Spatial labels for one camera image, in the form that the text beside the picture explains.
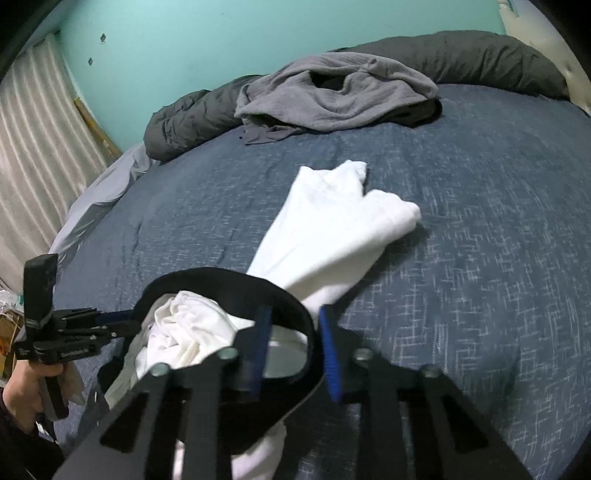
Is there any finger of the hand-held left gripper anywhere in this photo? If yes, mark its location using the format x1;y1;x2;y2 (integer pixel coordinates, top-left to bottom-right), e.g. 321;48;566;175
98;320;142;345
95;309;140;325

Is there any cream tufted headboard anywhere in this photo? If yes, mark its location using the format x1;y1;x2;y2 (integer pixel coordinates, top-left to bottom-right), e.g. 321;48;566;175
496;0;591;116

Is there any dark grey duvet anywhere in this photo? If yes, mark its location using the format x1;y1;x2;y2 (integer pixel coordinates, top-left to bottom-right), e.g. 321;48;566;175
144;30;571;162

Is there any blue bed cover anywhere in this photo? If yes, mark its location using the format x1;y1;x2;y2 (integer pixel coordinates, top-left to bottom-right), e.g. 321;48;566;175
48;83;591;480

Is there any clear plastic bag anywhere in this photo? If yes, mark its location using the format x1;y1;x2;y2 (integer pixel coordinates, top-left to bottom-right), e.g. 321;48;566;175
0;288;24;315

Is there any wooden board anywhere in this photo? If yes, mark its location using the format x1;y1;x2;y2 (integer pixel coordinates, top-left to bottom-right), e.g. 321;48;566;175
74;97;123;158

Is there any person's left hand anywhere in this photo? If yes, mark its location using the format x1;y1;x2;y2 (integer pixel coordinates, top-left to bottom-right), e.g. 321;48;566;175
2;364;46;417

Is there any grey sweater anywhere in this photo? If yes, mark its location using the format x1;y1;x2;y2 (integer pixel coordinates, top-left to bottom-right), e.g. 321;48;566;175
235;52;439;146

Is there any dark grey garment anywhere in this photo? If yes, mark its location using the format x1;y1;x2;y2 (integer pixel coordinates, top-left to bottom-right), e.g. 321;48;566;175
240;124;301;147

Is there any black garment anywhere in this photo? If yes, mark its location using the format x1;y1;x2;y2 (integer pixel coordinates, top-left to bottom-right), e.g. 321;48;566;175
351;98;443;129

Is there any white shirt with black trim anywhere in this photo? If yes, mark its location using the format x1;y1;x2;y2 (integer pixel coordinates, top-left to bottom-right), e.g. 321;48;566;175
99;159;422;480

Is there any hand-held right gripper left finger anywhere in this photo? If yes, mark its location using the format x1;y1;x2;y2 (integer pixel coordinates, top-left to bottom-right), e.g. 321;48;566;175
53;305;274;480

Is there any person's left forearm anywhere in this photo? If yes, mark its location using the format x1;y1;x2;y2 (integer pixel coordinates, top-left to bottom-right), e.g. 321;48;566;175
0;411;63;480

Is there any cardboard box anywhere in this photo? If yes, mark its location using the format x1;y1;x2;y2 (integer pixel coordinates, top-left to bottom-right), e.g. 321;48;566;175
0;310;24;378

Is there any light grey sheet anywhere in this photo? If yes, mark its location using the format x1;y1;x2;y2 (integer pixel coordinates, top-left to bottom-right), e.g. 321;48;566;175
48;143;151;259

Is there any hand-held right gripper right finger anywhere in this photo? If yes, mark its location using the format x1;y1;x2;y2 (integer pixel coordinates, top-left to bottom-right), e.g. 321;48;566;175
318;304;536;480

